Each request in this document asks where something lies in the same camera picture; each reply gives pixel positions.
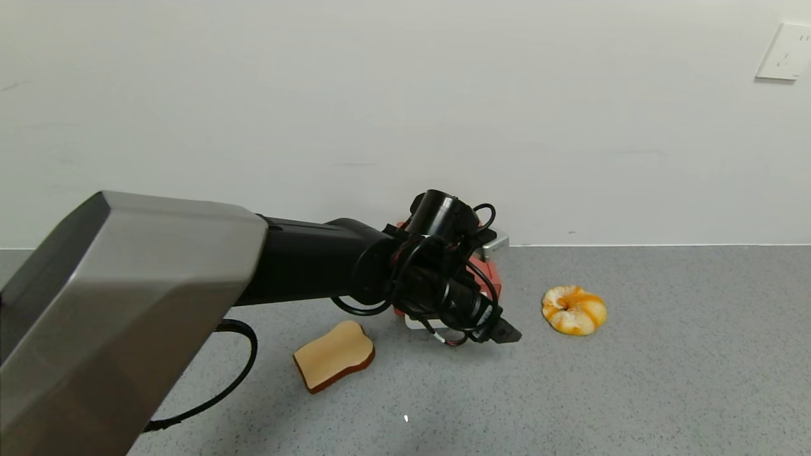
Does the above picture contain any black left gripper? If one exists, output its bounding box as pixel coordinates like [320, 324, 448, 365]
[442, 277, 523, 345]

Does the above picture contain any red drawer case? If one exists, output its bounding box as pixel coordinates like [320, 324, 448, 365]
[394, 218, 502, 298]

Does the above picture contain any orange glazed donut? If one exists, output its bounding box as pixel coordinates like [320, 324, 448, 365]
[542, 285, 608, 336]

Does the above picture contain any toast bread slice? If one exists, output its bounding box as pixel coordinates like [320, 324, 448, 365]
[293, 320, 376, 394]

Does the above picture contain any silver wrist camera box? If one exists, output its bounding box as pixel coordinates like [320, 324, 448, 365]
[480, 229, 509, 262]

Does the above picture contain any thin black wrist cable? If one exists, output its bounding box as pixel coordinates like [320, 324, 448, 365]
[329, 203, 508, 348]

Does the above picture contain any thick black sleeved cable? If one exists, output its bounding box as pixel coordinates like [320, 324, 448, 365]
[144, 319, 259, 433]

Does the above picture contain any white wall socket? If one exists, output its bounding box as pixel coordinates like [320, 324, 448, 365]
[754, 23, 811, 82]

